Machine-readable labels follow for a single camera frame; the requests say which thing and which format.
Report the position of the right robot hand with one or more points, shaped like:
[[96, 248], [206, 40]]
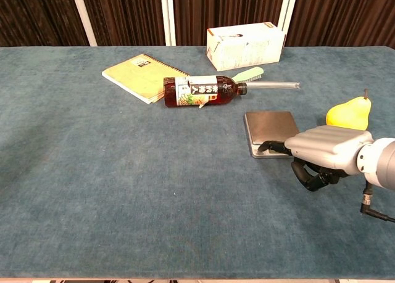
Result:
[[327, 147]]

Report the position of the yellow pear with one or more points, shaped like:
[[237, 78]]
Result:
[[351, 113]]

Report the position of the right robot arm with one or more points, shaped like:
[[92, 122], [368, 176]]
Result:
[[382, 162]]

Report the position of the silver kitchen scale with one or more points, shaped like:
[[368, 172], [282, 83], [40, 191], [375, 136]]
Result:
[[268, 125]]

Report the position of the clear glass test tube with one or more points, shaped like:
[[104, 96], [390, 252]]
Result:
[[274, 85]]

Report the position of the light green brush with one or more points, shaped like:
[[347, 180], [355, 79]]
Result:
[[250, 73]]

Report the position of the white cardboard box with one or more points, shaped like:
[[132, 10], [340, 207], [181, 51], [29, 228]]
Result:
[[243, 48]]

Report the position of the dark pleated partition panel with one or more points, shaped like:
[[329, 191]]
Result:
[[225, 5], [123, 14], [37, 14], [345, 14]]

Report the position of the brown tea bottle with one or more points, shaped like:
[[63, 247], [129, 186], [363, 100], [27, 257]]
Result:
[[197, 92]]

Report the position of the tan spiral notebook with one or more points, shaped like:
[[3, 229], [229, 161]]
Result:
[[139, 76]]

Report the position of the teal table cloth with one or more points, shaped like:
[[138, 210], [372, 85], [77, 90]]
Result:
[[123, 187]]

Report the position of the white partition frame post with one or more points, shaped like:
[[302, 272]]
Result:
[[168, 18], [83, 18], [288, 8]]

